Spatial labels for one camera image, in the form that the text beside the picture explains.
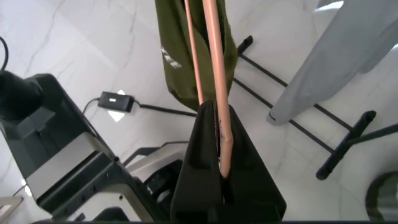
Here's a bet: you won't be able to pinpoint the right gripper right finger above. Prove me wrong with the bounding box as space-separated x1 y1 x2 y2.
223 104 287 223

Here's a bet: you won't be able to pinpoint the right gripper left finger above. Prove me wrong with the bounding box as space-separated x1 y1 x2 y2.
170 101 224 223

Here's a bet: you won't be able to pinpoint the pink clothes hanger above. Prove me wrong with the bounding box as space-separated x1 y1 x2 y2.
183 0 234 179

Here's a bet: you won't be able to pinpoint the green garment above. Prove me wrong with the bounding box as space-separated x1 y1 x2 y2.
154 0 239 112

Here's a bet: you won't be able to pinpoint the pale grey shorts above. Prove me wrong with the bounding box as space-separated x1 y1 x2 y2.
266 0 398 127

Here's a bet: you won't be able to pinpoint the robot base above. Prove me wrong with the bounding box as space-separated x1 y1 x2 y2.
0 70 191 223

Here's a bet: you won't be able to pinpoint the black clothes rack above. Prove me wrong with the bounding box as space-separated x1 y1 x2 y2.
233 35 398 181

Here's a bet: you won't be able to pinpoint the black power adapter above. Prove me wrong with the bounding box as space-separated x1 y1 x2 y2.
97 90 136 113

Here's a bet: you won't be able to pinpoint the black cable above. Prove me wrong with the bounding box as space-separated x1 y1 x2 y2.
82 96 198 118

